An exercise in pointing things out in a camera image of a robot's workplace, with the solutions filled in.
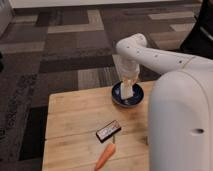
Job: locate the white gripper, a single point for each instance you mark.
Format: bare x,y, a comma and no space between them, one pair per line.
129,69

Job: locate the white sponge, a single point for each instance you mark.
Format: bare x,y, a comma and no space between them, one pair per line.
129,90

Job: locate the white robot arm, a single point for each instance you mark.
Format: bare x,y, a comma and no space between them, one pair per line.
180,113

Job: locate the dark blue bowl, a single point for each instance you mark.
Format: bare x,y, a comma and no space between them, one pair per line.
138,95

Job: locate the black snack bar package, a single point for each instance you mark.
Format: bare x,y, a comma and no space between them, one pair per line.
108,131

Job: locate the orange carrot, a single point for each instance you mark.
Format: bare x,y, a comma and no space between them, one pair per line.
106,154

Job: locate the black chair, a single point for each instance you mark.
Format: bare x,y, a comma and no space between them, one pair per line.
200,39

